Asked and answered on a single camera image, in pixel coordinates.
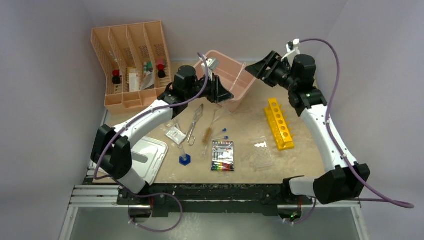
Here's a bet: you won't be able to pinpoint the yellow test tube rack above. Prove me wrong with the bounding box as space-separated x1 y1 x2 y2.
264 98 295 151

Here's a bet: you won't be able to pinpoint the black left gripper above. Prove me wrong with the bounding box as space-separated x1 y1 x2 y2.
185 73 233 104

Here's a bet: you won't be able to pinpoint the coloured marker pen pack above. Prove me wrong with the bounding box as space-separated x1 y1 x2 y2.
211 140 235 172

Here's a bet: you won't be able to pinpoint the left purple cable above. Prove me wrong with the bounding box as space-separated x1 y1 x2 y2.
92 52 210 233

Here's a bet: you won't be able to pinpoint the clear plastic well tray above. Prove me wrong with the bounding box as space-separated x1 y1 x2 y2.
249 136 274 171

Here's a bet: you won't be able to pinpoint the green grey eraser block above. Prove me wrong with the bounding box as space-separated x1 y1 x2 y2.
147 61 153 72

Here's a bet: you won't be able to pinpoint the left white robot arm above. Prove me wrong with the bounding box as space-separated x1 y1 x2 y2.
90 74 234 205

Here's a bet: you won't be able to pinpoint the red black stamp left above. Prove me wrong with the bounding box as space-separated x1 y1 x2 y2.
112 69 122 85

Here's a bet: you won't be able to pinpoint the metal crucible tongs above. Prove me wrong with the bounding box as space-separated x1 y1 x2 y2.
186 103 204 146

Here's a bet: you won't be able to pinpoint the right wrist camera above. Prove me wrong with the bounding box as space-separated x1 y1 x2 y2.
282 38 301 64

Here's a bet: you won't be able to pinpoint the black aluminium base frame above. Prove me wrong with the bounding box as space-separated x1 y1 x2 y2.
59 167 370 240

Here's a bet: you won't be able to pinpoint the wire test tube brush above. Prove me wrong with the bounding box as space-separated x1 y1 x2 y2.
202 109 218 146

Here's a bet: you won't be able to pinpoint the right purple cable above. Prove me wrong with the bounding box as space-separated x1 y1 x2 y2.
283 38 415 226

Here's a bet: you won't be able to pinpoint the white card box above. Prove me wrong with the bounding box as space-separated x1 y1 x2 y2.
128 73 140 92

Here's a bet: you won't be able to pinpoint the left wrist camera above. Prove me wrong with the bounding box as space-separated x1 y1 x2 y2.
201 57 220 81

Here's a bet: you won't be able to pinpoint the clear ruler set packet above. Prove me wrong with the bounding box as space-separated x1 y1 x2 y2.
140 72 155 91

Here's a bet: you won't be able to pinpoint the red black stamp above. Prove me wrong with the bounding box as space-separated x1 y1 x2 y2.
112 69 122 85
156 59 166 79

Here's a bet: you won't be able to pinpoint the white sachet packet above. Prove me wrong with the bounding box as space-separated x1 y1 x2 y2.
165 126 187 145

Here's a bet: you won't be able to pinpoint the white plastic lid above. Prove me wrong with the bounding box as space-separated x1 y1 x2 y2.
91 136 168 193

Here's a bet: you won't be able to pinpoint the pink plastic bin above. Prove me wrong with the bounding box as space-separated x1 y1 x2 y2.
204 50 256 113

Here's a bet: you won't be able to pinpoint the purple cable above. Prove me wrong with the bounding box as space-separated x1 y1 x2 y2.
283 38 415 226
92 52 210 233

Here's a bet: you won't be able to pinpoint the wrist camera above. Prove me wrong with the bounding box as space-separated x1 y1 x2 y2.
282 38 301 64
201 57 220 81

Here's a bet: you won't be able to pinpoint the peach plastic desk organizer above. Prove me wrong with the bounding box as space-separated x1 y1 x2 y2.
91 21 173 115

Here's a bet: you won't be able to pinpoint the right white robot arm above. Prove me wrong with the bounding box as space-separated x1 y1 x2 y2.
245 51 371 204

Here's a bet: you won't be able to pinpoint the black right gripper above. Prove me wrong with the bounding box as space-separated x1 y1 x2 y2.
245 51 298 92

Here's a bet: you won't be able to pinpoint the red black stamp right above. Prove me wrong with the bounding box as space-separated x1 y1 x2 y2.
156 59 166 79

